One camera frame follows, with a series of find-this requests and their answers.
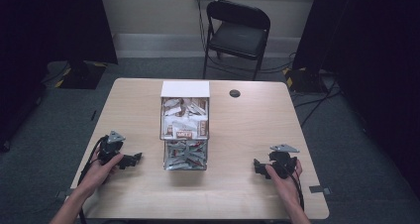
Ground person's right hand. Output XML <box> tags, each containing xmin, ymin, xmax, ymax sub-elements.
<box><xmin>264</xmin><ymin>159</ymin><xmax>304</xmax><ymax>207</ymax></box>

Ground black folding chair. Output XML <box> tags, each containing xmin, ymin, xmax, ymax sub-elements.
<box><xmin>201</xmin><ymin>0</ymin><xmax>272</xmax><ymax>82</ymax></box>

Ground person's left hand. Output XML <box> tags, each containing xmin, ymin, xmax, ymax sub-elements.
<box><xmin>78</xmin><ymin>150</ymin><xmax>125</xmax><ymax>199</ymax></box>

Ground grey tape strip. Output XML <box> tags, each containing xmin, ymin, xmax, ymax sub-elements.
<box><xmin>308</xmin><ymin>184</ymin><xmax>333</xmax><ymax>195</ymax></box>
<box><xmin>54</xmin><ymin>187</ymin><xmax>75</xmax><ymax>201</ymax></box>

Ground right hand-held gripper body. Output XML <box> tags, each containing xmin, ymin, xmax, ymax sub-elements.
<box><xmin>265</xmin><ymin>144</ymin><xmax>301</xmax><ymax>180</ymax></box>

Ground pile of silver stick packets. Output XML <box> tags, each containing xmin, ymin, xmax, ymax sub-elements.
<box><xmin>164</xmin><ymin>140</ymin><xmax>208</xmax><ymax>169</ymax></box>

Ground pile of brown white sachets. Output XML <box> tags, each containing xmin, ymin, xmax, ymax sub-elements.
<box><xmin>160</xmin><ymin>97</ymin><xmax>209</xmax><ymax>140</ymax></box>

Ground hand-held gripper black cable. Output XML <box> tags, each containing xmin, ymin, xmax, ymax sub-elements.
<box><xmin>286</xmin><ymin>168</ymin><xmax>306</xmax><ymax>212</ymax></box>
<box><xmin>76</xmin><ymin>135</ymin><xmax>109</xmax><ymax>224</ymax></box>

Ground right hand-held gripper black cable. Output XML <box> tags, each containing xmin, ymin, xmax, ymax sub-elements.
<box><xmin>286</xmin><ymin>168</ymin><xmax>306</xmax><ymax>212</ymax></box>

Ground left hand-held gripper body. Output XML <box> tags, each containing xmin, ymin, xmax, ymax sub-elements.
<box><xmin>97</xmin><ymin>130</ymin><xmax>134</xmax><ymax>170</ymax></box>

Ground white box lid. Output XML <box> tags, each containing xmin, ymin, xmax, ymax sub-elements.
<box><xmin>159</xmin><ymin>80</ymin><xmax>211</xmax><ymax>99</ymax></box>

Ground white box of snack packets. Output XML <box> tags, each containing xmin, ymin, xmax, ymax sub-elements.
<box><xmin>159</xmin><ymin>80</ymin><xmax>212</xmax><ymax>171</ymax></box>

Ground black curtain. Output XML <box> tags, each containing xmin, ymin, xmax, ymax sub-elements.
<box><xmin>0</xmin><ymin>0</ymin><xmax>119</xmax><ymax>153</ymax></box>
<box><xmin>291</xmin><ymin>0</ymin><xmax>420</xmax><ymax>200</ymax></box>

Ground black floor cables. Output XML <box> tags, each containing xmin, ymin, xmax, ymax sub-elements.
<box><xmin>290</xmin><ymin>79</ymin><xmax>346</xmax><ymax>128</ymax></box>

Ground black stand base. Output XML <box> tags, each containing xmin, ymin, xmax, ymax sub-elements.
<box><xmin>282</xmin><ymin>66</ymin><xmax>329</xmax><ymax>95</ymax></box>
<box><xmin>58</xmin><ymin>59</ymin><xmax>107</xmax><ymax>90</ymax></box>

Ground left hand-held gripper black cable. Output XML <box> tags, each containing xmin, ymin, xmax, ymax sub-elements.
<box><xmin>76</xmin><ymin>135</ymin><xmax>109</xmax><ymax>224</ymax></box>

